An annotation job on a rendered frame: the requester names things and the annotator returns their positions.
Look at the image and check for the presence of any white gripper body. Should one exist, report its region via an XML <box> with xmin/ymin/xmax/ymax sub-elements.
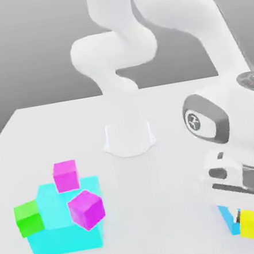
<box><xmin>209</xmin><ymin>175</ymin><xmax>254</xmax><ymax>228</ymax></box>

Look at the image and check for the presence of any large cyan box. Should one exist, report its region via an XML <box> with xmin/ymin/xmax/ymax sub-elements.
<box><xmin>18</xmin><ymin>174</ymin><xmax>112</xmax><ymax>254</ymax></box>

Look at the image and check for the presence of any small green cube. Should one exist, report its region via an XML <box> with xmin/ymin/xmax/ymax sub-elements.
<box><xmin>12</xmin><ymin>198</ymin><xmax>47</xmax><ymax>239</ymax></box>

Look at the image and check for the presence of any small magenta cube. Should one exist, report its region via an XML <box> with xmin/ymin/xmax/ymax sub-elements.
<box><xmin>51</xmin><ymin>159</ymin><xmax>82</xmax><ymax>195</ymax></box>
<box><xmin>66</xmin><ymin>187</ymin><xmax>109</xmax><ymax>234</ymax></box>

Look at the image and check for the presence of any small yellow cube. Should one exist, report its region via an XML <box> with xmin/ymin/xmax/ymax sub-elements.
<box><xmin>236</xmin><ymin>207</ymin><xmax>254</xmax><ymax>245</ymax></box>

